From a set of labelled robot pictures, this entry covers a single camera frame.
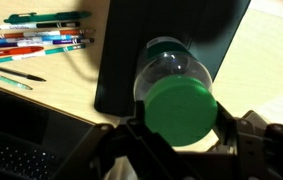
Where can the thin black pen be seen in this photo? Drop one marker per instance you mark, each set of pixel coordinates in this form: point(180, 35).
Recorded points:
point(14, 72)

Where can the red pen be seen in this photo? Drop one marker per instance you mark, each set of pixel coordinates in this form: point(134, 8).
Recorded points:
point(7, 52)

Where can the teal and white pen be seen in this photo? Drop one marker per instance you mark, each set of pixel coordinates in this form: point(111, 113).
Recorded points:
point(47, 52)
point(7, 80)

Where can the clear plastic bottle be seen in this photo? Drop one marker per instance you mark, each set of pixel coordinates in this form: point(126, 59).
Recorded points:
point(167, 65)

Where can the purple and white pen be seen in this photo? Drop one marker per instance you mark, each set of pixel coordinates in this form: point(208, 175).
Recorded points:
point(47, 43)

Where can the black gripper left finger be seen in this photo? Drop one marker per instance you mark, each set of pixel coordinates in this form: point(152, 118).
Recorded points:
point(121, 153)

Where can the green plastic bottle lid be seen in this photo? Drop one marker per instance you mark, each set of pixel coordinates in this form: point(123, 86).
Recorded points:
point(181, 110)

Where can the light blue pen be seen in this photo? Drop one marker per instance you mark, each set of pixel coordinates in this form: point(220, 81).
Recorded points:
point(31, 40)

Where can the black laptop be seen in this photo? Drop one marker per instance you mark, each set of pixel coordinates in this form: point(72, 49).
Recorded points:
point(21, 133)

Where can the dark green tablet case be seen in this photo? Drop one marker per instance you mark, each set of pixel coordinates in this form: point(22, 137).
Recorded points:
point(124, 50)

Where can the black and white pen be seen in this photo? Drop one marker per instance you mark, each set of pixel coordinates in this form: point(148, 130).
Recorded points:
point(24, 25)

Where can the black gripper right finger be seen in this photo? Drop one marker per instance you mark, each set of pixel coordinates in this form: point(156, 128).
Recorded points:
point(267, 150)

